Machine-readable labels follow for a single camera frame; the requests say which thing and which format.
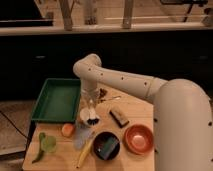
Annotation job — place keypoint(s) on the orange red bowl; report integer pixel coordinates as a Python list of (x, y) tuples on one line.
[(138, 139)]

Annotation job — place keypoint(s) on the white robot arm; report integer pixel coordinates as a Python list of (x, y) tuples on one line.
[(182, 114)]

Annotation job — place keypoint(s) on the orange fruit toy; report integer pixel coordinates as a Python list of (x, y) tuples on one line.
[(67, 129)]

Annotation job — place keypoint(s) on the white brush black bristles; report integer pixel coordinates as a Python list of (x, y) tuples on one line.
[(93, 118)]

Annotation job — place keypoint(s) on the green plastic tray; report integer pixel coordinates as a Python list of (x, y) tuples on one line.
[(58, 101)]

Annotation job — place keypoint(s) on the green leafy vegetable toy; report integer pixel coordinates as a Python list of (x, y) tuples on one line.
[(46, 144)]

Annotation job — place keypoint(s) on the blue green sponge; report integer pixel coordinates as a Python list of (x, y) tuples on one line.
[(108, 149)]

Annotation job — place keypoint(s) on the black bowl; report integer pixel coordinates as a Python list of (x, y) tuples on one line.
[(100, 139)]

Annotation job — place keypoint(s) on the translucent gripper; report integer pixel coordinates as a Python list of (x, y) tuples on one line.
[(89, 91)]

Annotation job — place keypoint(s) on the yellow banana toy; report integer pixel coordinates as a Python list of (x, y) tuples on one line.
[(85, 151)]

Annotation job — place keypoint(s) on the grey blue cloth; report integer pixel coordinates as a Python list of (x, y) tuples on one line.
[(81, 134)]

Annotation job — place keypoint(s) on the brown small object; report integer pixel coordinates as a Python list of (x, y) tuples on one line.
[(102, 93)]

